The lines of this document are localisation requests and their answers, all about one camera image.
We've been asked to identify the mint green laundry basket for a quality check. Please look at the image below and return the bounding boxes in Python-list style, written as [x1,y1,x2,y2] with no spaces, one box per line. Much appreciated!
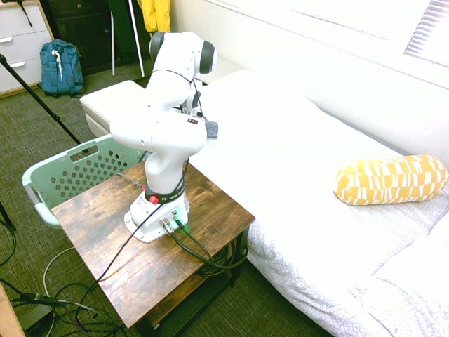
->
[21,133,150,230]

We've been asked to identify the white bed mattress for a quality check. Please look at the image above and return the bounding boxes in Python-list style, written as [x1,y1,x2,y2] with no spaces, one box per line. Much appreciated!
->
[188,70,449,337]

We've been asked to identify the white padded bench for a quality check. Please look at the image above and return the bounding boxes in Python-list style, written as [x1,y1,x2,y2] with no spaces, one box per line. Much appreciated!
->
[79,79,155,140]

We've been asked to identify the rustic wooden side table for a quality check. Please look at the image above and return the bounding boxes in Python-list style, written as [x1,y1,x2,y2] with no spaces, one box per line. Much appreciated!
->
[51,161,256,337]

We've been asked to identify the white pole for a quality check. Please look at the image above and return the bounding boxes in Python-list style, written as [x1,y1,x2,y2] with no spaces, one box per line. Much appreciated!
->
[127,0,146,79]
[109,9,117,77]

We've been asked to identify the yellow white bolster pillow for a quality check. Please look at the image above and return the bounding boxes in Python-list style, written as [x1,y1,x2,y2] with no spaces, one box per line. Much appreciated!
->
[332,154,449,206]

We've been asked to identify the yellow jacket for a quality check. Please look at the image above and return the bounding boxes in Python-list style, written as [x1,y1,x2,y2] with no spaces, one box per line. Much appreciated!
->
[138,0,173,34]

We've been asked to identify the black tripod leg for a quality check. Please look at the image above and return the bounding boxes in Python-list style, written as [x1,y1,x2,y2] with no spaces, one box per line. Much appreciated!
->
[0,53,91,154]

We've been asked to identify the blue backpack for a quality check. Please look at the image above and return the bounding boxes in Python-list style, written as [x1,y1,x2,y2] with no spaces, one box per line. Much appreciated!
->
[37,39,86,98]

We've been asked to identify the dark wooden cabinet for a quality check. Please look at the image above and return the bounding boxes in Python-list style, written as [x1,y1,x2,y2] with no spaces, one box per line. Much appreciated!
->
[47,0,145,77]

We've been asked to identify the white patterned pillow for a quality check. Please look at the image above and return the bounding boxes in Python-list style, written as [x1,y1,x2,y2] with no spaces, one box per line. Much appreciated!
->
[349,242,449,337]

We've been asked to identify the black power brick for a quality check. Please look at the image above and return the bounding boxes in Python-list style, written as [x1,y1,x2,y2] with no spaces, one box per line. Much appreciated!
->
[20,304,54,331]

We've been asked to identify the white drawer dresser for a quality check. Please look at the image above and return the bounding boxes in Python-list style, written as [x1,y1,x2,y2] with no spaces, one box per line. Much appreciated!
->
[0,0,55,98]

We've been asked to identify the window blinds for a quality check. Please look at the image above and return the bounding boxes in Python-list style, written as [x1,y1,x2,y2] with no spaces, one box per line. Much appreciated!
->
[403,0,449,67]

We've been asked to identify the light wooden furniture edge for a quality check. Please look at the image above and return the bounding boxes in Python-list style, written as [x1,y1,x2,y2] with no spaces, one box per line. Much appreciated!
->
[0,282,26,337]

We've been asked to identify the thin dark base cable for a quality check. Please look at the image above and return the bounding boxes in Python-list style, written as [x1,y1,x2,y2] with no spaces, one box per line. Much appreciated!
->
[173,216,248,271]

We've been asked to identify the grey cable with red plug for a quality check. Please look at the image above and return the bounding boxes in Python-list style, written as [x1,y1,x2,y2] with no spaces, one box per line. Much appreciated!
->
[115,172,159,206]

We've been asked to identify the thick black base cable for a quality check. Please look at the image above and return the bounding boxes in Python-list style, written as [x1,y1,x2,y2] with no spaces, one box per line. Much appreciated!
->
[159,217,248,271]

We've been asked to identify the black coiled cable bundle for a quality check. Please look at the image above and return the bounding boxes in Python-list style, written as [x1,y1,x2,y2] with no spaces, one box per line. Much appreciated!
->
[194,242,248,279]

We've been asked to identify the white floor cable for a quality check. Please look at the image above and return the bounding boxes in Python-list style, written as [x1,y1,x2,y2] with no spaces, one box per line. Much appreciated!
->
[42,245,76,300]

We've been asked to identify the black floor cable tangle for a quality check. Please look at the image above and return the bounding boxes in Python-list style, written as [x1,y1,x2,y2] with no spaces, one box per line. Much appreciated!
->
[0,277,124,337]

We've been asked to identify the black hanging strap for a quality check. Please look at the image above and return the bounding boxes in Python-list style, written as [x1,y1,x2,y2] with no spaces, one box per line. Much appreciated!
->
[15,0,34,28]

